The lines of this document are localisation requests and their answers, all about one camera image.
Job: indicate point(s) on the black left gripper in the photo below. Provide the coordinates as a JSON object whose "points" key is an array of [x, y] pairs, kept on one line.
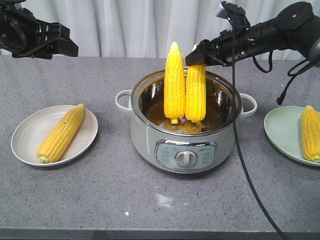
{"points": [[26, 36]]}

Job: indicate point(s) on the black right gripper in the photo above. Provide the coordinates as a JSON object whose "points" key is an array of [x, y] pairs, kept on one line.
{"points": [[220, 50]]}

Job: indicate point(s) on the yellow corn cob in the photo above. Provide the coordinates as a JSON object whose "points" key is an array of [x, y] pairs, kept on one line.
{"points": [[174, 85], [55, 144], [195, 96], [310, 134]]}

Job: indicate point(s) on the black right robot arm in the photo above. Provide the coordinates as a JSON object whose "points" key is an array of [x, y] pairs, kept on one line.
{"points": [[295, 28]]}

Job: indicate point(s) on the white curtain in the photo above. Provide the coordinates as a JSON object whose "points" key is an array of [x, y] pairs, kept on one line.
{"points": [[133, 28]]}

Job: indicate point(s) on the green electric cooking pot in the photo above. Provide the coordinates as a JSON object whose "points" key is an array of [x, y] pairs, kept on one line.
{"points": [[186, 147]]}

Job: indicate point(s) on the beige plate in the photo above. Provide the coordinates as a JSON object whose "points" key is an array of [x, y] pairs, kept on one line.
{"points": [[31, 132]]}

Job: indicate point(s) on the green plate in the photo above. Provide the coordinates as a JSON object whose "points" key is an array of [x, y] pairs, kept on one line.
{"points": [[282, 126]]}

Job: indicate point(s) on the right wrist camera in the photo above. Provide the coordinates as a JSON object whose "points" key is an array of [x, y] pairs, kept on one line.
{"points": [[235, 15]]}

